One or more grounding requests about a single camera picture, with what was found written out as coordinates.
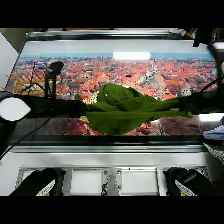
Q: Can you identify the white garment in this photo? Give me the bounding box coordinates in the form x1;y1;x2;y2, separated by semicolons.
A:
198;113;224;132

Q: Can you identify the green shirt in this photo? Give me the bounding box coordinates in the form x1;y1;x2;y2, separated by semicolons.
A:
74;82;194;136

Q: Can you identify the black cable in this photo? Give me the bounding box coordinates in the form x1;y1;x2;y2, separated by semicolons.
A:
199;77;224;95
0;115;52;162

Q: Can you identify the checked garment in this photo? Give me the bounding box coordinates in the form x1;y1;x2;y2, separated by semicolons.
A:
203;141;224;165

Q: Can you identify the blue garment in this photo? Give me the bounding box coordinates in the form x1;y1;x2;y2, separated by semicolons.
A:
202;125;224;141

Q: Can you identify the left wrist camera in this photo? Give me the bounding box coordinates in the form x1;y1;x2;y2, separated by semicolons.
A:
44;59;65;99

